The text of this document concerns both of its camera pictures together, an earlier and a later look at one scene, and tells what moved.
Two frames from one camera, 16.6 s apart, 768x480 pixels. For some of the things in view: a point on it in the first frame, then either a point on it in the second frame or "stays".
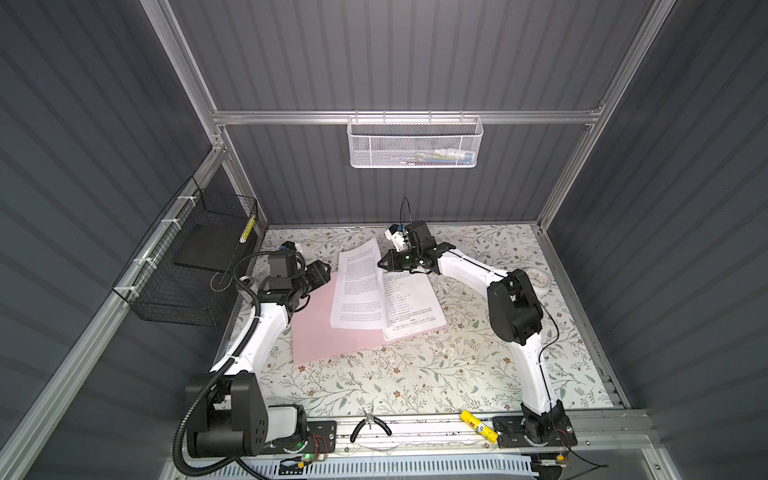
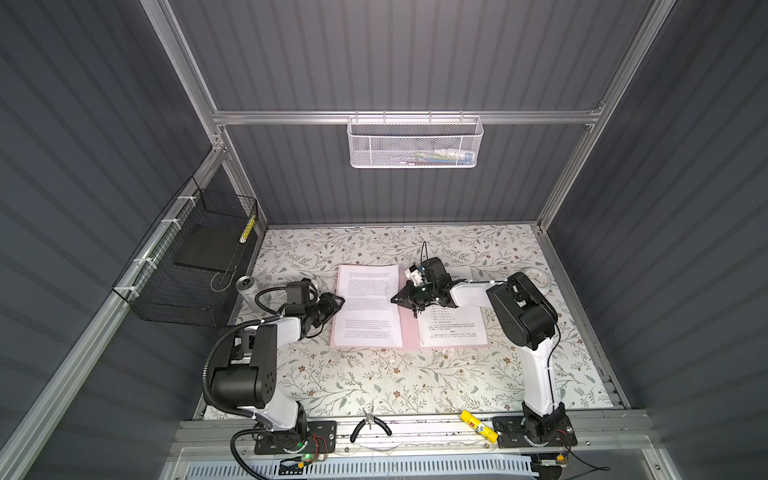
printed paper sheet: x=410 y=305 to x=459 y=326
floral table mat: x=465 y=368 stays
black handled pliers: x=369 y=418 stays
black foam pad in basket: x=211 y=246 stays
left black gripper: x=316 y=273 to x=326 y=300
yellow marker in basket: x=247 y=229 stays
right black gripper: x=394 y=265 to x=408 y=296
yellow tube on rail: x=477 y=425 stays
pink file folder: x=314 y=339 to x=410 y=327
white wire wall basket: x=415 y=142 stays
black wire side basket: x=178 y=272 stays
